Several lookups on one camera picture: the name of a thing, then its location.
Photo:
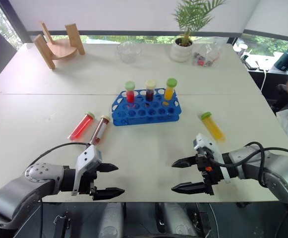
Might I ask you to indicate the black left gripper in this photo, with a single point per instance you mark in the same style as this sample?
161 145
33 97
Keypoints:
88 182

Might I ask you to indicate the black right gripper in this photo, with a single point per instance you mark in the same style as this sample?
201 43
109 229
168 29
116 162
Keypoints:
209 177

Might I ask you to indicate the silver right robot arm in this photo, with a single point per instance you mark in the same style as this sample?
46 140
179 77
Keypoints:
280 171

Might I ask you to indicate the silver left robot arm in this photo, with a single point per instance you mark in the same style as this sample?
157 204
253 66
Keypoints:
15 193

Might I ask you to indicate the dark red tube cream cap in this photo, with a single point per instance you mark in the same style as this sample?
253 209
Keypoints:
150 94
100 130

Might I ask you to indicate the red tube green cap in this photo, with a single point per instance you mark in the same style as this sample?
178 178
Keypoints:
130 95
81 126

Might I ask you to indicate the blue plastic test tube rack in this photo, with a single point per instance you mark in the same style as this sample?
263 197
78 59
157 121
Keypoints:
146 114

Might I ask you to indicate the clear plastic bag with parts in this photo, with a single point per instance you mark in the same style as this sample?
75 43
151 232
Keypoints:
205 58

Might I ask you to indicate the black office chair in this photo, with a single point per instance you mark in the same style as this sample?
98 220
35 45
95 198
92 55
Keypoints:
282 99

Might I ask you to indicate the palm plant in white pot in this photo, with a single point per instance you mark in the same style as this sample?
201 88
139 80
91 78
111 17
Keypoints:
182 52

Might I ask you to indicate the clear glass bowl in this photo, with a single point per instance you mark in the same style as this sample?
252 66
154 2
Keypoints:
129 53

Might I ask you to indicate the white paper cup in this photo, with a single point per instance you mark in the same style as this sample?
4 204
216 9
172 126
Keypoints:
240 49

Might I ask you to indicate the wooden stand with uprights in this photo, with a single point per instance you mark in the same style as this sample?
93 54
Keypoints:
59 48

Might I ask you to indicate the dark green kettle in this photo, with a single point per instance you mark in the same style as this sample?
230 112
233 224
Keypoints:
286 60

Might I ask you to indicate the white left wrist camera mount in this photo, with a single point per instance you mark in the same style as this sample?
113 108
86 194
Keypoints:
84 158

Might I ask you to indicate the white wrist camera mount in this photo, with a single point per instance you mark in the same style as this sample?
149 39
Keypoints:
84 158
216 151

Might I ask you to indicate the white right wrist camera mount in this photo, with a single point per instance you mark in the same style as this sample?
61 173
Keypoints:
216 151

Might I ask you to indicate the dark window frame bar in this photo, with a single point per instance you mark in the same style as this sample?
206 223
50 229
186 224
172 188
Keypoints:
133 33

